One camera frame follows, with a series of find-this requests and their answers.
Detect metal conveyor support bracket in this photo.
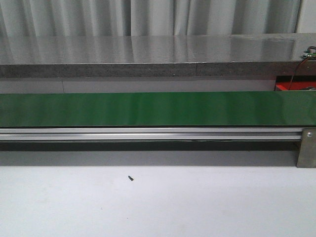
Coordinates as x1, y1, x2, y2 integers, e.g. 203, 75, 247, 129
296, 128, 316, 168

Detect grey stone counter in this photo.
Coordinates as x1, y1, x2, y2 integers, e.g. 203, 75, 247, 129
0, 33, 316, 78

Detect green conveyor belt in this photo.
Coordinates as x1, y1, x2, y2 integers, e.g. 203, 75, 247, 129
0, 91, 316, 127

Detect grey curtain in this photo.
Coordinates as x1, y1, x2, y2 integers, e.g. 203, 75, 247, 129
0, 0, 301, 37

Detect aluminium conveyor frame rail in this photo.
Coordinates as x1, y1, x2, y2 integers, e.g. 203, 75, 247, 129
0, 127, 303, 141

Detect small green circuit board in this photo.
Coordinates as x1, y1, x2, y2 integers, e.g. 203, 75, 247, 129
301, 46, 316, 59

